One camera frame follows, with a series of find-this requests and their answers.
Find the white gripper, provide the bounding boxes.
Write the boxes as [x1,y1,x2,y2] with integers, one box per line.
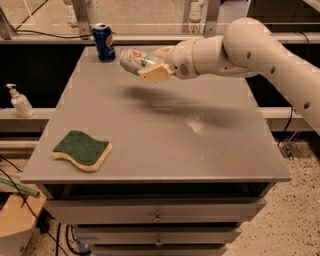
[138,40,198,82]

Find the silver 7up can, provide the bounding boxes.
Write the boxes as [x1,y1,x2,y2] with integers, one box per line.
[120,48,163,75]

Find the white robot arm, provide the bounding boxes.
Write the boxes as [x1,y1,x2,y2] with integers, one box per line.
[138,18,320,134]

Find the blue pepsi can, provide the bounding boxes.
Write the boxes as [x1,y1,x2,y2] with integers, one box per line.
[93,23,115,62]

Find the green yellow sponge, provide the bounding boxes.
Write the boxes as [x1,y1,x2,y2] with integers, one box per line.
[52,130,112,172]

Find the grey drawer cabinet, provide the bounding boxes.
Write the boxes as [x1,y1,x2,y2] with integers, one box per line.
[19,44,292,256]

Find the white pump soap bottle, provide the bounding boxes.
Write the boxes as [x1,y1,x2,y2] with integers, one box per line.
[6,83,34,118]

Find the top grey drawer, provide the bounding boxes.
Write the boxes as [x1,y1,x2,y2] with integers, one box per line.
[45,198,266,225]

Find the grey drawer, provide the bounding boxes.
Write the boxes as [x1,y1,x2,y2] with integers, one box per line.
[93,245,227,256]
[74,225,241,246]
[45,198,266,225]

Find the middle grey drawer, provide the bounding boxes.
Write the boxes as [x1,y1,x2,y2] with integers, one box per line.
[74,225,241,246]

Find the bottom grey drawer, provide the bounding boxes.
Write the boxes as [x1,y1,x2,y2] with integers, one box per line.
[93,245,227,256]

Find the green rod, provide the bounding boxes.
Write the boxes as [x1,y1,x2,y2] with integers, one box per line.
[0,178,40,197]

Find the wooden box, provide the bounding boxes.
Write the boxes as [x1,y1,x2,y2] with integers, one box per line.
[0,194,46,256]

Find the right metal post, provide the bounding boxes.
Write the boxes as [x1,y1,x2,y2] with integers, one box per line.
[204,0,221,37]

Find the metal post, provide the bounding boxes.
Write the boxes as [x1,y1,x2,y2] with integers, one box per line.
[71,0,91,40]
[204,0,221,37]

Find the left metal post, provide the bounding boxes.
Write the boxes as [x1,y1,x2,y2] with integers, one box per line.
[71,0,91,40]

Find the black cable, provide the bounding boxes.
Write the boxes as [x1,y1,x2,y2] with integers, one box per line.
[0,155,71,256]

